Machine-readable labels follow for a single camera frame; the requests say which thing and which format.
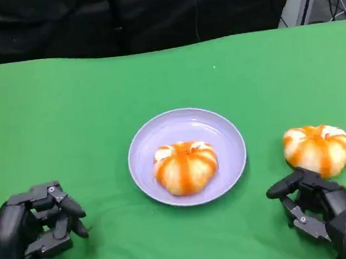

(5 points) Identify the lilac plate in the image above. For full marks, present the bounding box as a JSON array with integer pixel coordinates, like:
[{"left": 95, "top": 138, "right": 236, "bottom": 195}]
[{"left": 123, "top": 102, "right": 251, "bottom": 212}]

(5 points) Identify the orange and white bread roll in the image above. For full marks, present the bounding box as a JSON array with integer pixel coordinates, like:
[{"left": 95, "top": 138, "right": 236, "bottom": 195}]
[
  {"left": 281, "top": 122, "right": 346, "bottom": 183},
  {"left": 151, "top": 138, "right": 222, "bottom": 199}
]

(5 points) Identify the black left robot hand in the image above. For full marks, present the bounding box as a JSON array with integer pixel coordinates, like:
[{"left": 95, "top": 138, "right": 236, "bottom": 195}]
[{"left": 0, "top": 178, "right": 92, "bottom": 259}]

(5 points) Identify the black backdrop curtain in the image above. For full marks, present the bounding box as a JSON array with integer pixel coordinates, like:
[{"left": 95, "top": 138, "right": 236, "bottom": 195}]
[{"left": 0, "top": 0, "right": 303, "bottom": 68}]

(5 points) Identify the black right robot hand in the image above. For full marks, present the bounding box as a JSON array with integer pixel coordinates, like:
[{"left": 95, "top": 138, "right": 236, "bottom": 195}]
[{"left": 264, "top": 162, "right": 346, "bottom": 248}]

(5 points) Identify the green table cloth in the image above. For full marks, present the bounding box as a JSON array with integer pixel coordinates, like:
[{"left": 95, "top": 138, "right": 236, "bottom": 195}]
[{"left": 0, "top": 20, "right": 346, "bottom": 259}]

